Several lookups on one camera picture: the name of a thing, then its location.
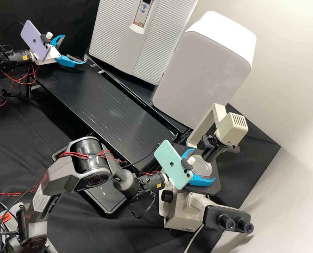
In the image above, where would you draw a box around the wrist camera phone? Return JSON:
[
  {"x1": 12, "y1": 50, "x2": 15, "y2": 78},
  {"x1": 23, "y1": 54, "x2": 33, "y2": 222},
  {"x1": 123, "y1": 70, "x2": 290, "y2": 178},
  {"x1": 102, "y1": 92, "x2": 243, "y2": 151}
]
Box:
[
  {"x1": 154, "y1": 140, "x2": 197, "y2": 190},
  {"x1": 20, "y1": 20, "x2": 54, "y2": 63}
]

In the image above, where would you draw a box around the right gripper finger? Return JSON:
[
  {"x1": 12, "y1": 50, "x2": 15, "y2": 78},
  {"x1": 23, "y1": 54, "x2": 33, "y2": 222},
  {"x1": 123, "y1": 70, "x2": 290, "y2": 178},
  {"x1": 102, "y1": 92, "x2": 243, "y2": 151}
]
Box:
[
  {"x1": 181, "y1": 148, "x2": 196, "y2": 161},
  {"x1": 189, "y1": 174, "x2": 217, "y2": 187}
]

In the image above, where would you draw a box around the grey cable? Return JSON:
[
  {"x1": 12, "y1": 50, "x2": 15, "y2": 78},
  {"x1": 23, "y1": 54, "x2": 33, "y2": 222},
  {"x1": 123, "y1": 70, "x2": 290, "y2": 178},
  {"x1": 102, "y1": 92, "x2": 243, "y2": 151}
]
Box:
[{"x1": 184, "y1": 225, "x2": 209, "y2": 253}]

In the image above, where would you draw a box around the white box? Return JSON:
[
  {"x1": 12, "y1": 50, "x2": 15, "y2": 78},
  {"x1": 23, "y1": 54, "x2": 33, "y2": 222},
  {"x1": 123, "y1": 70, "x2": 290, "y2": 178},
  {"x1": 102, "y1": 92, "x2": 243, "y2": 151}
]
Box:
[{"x1": 152, "y1": 10, "x2": 257, "y2": 130}]

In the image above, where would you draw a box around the black platform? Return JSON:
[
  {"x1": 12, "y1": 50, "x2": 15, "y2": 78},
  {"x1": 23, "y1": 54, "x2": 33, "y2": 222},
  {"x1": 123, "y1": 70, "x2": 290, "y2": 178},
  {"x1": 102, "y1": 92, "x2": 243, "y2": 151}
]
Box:
[
  {"x1": 36, "y1": 62, "x2": 179, "y2": 172},
  {"x1": 84, "y1": 52, "x2": 197, "y2": 137}
]

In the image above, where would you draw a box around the white metal bracket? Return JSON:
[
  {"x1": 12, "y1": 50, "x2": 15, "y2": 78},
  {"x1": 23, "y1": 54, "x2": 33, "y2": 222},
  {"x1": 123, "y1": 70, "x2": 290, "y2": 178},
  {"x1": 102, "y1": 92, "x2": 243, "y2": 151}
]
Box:
[{"x1": 85, "y1": 54, "x2": 106, "y2": 75}]

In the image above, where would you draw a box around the incubator door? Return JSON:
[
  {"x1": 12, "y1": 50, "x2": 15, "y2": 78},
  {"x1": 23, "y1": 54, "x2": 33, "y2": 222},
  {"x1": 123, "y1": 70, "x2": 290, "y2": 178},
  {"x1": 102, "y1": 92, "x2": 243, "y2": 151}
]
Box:
[{"x1": 89, "y1": 0, "x2": 199, "y2": 86}]

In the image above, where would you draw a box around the petri dish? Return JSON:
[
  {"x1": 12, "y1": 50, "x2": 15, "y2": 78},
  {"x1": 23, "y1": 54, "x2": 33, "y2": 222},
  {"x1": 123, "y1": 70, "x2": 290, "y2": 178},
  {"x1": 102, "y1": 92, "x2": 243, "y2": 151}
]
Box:
[{"x1": 192, "y1": 155, "x2": 213, "y2": 177}]

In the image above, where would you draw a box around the right wrist camera phone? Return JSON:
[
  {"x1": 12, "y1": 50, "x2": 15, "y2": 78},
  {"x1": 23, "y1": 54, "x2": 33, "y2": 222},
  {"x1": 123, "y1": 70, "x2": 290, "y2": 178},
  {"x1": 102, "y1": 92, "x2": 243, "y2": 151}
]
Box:
[{"x1": 154, "y1": 140, "x2": 197, "y2": 190}]

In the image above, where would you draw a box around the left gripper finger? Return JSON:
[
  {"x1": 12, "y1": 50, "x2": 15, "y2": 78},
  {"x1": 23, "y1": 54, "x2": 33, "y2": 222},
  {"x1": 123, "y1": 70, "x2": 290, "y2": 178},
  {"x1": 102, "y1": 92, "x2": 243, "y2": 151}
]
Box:
[
  {"x1": 50, "y1": 34, "x2": 66, "y2": 50},
  {"x1": 56, "y1": 54, "x2": 86, "y2": 71}
]

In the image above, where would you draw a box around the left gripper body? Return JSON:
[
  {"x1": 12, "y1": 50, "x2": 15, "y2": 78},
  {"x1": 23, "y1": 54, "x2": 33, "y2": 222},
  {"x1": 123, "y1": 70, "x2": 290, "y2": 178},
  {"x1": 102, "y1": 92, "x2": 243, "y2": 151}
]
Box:
[{"x1": 34, "y1": 43, "x2": 63, "y2": 66}]

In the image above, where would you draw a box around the black cable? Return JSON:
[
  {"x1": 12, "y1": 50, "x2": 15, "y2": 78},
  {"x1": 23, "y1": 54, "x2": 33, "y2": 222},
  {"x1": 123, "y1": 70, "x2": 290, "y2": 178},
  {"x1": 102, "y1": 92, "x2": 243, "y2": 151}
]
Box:
[{"x1": 130, "y1": 192, "x2": 158, "y2": 220}]

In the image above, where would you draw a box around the cream microscope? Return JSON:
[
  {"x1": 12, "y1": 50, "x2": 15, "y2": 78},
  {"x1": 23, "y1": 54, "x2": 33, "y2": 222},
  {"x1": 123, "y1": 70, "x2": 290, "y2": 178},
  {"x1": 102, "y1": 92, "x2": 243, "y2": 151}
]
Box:
[{"x1": 158, "y1": 103, "x2": 255, "y2": 235}]

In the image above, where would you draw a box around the left wrist camera phone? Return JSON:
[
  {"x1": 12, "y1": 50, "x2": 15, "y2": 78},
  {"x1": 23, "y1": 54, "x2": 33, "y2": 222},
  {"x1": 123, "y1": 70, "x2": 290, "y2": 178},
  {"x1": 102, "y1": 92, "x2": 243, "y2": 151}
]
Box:
[{"x1": 20, "y1": 20, "x2": 54, "y2": 63}]

